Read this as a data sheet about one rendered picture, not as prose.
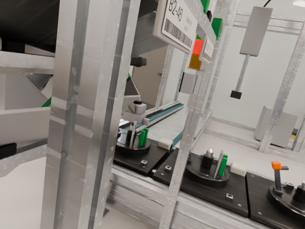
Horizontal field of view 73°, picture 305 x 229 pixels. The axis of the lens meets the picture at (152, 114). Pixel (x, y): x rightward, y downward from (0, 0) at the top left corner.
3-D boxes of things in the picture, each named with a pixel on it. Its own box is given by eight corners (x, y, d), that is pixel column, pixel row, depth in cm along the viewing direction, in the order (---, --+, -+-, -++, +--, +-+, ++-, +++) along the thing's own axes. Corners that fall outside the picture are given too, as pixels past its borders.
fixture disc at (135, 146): (99, 144, 65) (100, 138, 65) (121, 133, 78) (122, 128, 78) (138, 159, 61) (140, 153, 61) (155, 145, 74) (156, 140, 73)
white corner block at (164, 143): (155, 151, 75) (158, 140, 74) (159, 146, 79) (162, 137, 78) (168, 155, 73) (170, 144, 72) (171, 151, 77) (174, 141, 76)
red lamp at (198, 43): (190, 52, 74) (194, 38, 72) (193, 54, 78) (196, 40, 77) (204, 55, 72) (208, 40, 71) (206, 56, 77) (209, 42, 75)
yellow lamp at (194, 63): (187, 66, 75) (190, 52, 74) (189, 67, 79) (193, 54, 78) (200, 69, 73) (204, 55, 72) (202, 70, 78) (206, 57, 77)
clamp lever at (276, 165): (274, 191, 54) (272, 163, 54) (273, 187, 56) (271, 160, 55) (291, 191, 53) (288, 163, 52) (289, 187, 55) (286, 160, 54)
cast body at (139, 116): (121, 119, 67) (125, 98, 65) (128, 116, 71) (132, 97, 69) (145, 126, 64) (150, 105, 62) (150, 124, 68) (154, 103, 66)
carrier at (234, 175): (150, 181, 55) (161, 138, 52) (174, 152, 77) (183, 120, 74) (246, 221, 47) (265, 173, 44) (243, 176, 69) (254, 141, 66)
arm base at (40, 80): (4, 62, 87) (24, 47, 91) (30, 86, 99) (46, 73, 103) (20, 71, 79) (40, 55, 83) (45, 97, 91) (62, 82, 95)
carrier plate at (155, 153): (75, 149, 63) (76, 143, 62) (116, 131, 85) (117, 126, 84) (145, 179, 55) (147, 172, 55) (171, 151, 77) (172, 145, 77)
